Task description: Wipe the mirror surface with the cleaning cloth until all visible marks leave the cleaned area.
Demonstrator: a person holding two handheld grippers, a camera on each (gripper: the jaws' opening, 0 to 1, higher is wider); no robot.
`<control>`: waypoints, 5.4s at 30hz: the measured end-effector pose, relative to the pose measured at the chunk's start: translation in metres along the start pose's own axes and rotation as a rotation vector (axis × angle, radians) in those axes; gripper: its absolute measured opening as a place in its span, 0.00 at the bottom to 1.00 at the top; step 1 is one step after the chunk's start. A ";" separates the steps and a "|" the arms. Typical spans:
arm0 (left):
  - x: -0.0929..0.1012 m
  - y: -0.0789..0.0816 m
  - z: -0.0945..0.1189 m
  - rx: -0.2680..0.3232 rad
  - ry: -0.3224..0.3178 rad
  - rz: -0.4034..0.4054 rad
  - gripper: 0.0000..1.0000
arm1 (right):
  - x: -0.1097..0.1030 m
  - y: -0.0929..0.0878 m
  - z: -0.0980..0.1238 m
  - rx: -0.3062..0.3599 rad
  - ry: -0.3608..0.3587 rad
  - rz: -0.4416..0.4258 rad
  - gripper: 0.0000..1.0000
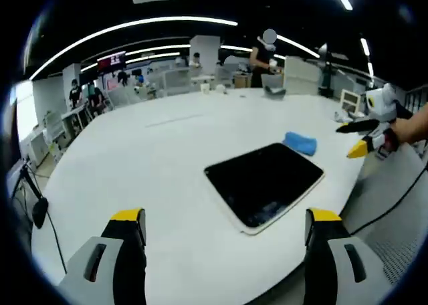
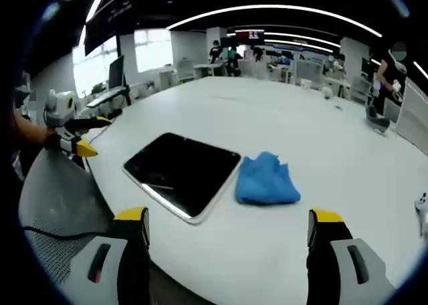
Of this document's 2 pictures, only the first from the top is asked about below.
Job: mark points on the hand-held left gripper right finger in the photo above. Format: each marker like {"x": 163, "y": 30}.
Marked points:
{"x": 371, "y": 285}

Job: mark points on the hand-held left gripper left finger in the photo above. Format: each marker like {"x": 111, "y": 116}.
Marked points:
{"x": 77, "y": 285}

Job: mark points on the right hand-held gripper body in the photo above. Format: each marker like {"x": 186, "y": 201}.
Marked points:
{"x": 382, "y": 101}

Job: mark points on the blue cleaning cloth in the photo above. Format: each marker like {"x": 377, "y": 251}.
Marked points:
{"x": 301, "y": 142}

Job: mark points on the person's right hand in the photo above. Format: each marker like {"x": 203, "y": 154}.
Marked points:
{"x": 413, "y": 127}

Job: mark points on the small white device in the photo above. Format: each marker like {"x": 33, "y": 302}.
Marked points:
{"x": 342, "y": 117}

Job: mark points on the grey mesh chair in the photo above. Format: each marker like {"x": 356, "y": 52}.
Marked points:
{"x": 394, "y": 191}

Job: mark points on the black stand with lamp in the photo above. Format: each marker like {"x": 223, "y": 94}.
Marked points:
{"x": 326, "y": 77}

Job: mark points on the black power adapter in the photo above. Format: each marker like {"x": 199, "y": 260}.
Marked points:
{"x": 40, "y": 213}

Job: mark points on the grey object on table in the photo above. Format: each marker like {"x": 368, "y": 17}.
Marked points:
{"x": 274, "y": 92}

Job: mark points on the cardboard box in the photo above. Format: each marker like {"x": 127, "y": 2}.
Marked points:
{"x": 242, "y": 81}

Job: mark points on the small white object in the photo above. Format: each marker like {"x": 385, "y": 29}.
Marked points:
{"x": 222, "y": 89}

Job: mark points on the white shelf cart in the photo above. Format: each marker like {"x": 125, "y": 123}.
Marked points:
{"x": 57, "y": 131}

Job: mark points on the white cup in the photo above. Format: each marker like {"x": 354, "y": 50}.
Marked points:
{"x": 205, "y": 89}

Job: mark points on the black computer monitor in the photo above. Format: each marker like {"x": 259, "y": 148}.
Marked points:
{"x": 11, "y": 134}

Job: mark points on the long curved ceiling light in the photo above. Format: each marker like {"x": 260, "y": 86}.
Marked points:
{"x": 110, "y": 29}

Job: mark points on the white picture frame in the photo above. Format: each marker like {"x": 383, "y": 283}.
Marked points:
{"x": 351, "y": 101}

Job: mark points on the red wall screen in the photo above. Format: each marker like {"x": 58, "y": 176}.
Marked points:
{"x": 112, "y": 61}

